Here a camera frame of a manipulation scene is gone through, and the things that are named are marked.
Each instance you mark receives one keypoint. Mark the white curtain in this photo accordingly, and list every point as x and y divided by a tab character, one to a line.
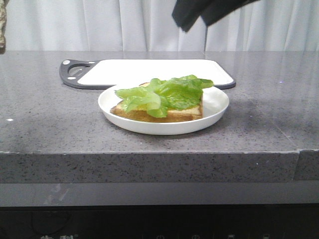
147	25

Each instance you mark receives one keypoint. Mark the white round plate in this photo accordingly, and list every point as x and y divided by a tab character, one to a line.
215	103

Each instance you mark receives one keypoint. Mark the green lettuce leaf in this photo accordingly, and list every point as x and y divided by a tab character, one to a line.
169	94

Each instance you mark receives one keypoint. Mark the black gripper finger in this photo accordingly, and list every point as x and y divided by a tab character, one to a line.
218	9
186	12

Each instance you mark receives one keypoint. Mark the bread slice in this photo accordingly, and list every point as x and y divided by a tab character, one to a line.
179	114
3	18

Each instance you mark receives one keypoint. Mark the white cutting board black rim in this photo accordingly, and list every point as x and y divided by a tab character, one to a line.
102	74

